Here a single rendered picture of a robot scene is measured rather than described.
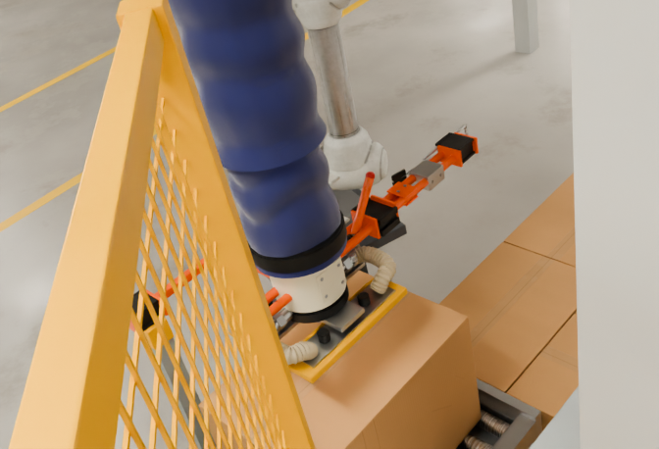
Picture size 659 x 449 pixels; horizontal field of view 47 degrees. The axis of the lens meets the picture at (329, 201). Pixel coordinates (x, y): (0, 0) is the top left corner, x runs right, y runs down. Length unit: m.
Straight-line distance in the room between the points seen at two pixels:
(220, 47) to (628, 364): 0.99
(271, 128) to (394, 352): 0.75
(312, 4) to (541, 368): 1.29
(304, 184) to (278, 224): 0.11
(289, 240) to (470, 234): 2.31
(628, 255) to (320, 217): 1.14
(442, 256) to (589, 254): 3.21
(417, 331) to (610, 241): 1.52
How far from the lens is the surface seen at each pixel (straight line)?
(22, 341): 4.11
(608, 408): 0.58
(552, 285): 2.67
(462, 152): 2.07
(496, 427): 2.27
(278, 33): 1.38
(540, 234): 2.89
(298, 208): 1.53
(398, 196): 1.96
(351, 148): 2.47
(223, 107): 1.41
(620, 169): 0.44
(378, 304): 1.79
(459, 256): 3.68
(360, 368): 1.91
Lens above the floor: 2.32
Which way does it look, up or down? 33 degrees down
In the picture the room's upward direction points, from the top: 14 degrees counter-clockwise
